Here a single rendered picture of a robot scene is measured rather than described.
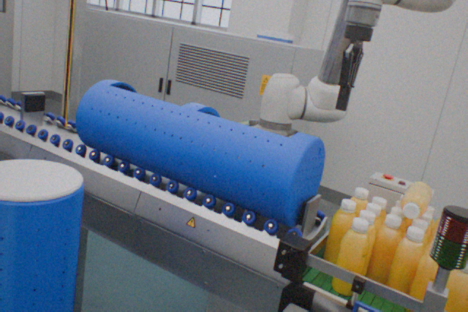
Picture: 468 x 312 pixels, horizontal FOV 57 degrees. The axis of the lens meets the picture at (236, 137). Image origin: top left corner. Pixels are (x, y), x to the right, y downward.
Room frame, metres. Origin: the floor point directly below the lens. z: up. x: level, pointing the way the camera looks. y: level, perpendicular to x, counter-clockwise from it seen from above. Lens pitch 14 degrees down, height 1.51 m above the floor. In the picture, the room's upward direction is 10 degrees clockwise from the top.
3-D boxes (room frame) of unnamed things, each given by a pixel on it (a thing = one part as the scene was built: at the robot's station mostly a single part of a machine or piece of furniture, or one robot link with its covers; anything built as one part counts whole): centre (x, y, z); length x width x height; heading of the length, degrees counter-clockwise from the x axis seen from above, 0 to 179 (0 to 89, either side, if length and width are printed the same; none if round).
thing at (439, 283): (0.75, -0.42, 1.18); 0.06 x 0.06 x 0.16
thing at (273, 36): (3.29, -0.15, 1.48); 0.24 x 0.12 x 0.08; 67
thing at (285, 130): (2.00, -0.15, 1.09); 0.22 x 0.18 x 0.06; 65
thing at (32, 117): (1.88, 0.92, 1.00); 0.10 x 0.04 x 0.15; 152
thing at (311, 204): (1.25, -0.26, 0.99); 0.10 x 0.02 x 0.12; 152
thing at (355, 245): (1.02, -0.34, 0.99); 0.07 x 0.07 x 0.18
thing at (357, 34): (1.25, -0.28, 1.52); 0.08 x 0.07 x 0.09; 152
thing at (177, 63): (3.72, 0.51, 0.72); 2.15 x 0.54 x 1.45; 59
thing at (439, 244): (0.75, -0.42, 1.18); 0.06 x 0.06 x 0.05
